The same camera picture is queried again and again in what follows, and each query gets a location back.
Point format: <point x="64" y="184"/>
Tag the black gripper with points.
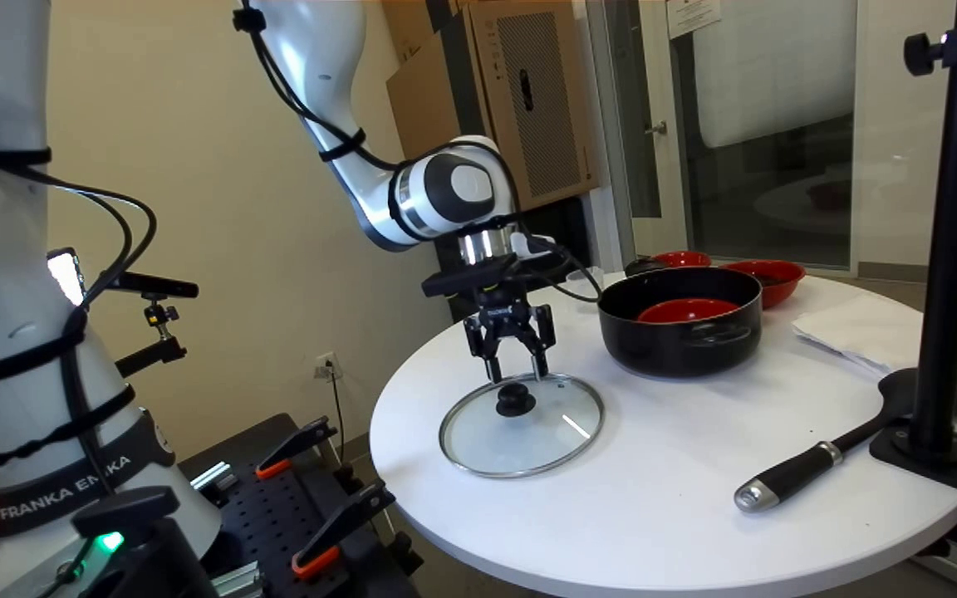
<point x="511" y="318"/>

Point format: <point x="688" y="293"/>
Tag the glass pot lid black knob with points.
<point x="545" y="435"/>

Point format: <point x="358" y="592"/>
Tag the orange bowl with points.
<point x="688" y="311"/>

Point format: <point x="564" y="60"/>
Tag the small red bowl dark rim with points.
<point x="679" y="261"/>

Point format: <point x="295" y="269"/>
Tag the wide red bowl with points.
<point x="771" y="281"/>

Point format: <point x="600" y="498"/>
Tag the black cooking pot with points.
<point x="679" y="351"/>

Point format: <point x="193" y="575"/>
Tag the cardboard box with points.
<point x="522" y="100"/>

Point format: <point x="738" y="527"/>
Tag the black perforated work board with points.
<point x="267" y="519"/>

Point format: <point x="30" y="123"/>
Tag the white cloth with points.
<point x="888" y="332"/>

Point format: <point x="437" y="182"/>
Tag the white door sign paper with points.
<point x="695" y="18"/>

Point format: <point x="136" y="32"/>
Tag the lit phone screen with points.
<point x="64" y="277"/>

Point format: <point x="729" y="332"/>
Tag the white wall outlet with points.
<point x="327" y="368"/>

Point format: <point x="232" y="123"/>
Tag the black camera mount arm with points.
<point x="152" y="303"/>

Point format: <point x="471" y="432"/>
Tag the black camera stand pole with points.
<point x="955" y="221"/>

